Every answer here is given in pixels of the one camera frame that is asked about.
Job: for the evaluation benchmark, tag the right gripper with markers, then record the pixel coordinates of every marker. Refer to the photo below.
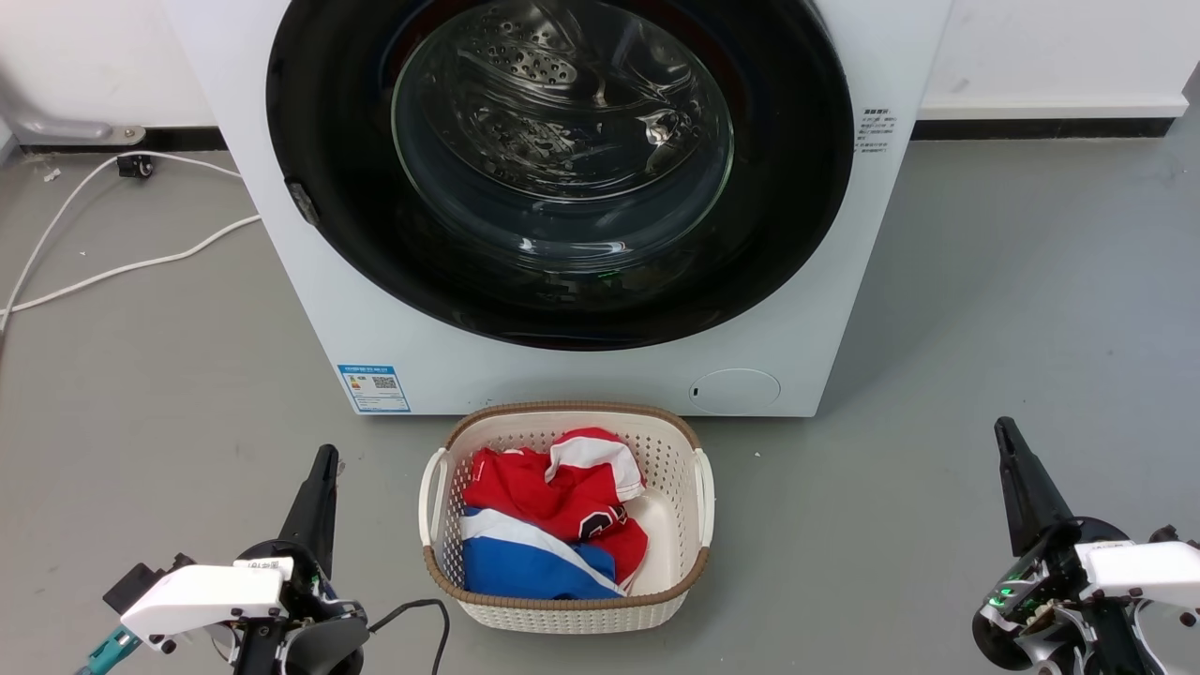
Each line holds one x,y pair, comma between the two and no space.
1008,642

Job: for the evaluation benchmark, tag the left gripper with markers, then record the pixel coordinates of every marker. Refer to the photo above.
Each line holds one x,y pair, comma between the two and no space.
328,647

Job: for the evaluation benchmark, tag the black round washer door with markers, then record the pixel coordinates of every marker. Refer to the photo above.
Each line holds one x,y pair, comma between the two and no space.
314,112

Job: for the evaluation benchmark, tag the white washing machine body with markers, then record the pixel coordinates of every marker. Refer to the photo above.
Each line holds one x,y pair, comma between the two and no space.
562,380

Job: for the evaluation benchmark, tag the blue energy label sticker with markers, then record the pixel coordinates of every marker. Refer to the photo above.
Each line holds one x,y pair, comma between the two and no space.
373,388

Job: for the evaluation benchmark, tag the red and white garment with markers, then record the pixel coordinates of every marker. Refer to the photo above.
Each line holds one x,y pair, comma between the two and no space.
525,487

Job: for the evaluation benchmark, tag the blue and white garment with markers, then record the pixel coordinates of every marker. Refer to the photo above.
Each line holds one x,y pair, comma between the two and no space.
520,570

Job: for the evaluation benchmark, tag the teal connector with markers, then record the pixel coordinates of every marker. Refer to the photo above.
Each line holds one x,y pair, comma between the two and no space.
108,652

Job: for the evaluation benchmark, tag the round filter cover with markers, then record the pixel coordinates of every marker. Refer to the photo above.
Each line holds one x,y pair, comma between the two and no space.
736,392

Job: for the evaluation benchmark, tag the cream plastic laundry basket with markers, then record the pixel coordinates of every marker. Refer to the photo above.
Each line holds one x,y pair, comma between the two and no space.
677,530

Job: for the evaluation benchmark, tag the small black plug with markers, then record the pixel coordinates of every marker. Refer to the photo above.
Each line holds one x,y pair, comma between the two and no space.
136,167

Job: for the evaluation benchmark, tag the small text sticker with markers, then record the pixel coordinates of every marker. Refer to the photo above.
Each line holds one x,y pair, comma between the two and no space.
877,129

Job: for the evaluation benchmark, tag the stainless steel washer drum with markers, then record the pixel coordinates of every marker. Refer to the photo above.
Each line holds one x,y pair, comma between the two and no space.
562,94

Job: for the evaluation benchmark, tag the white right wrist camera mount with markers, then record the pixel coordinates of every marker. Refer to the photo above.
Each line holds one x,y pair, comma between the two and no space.
1144,567

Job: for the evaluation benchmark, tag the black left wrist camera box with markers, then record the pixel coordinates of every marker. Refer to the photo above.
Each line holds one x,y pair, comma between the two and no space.
136,583

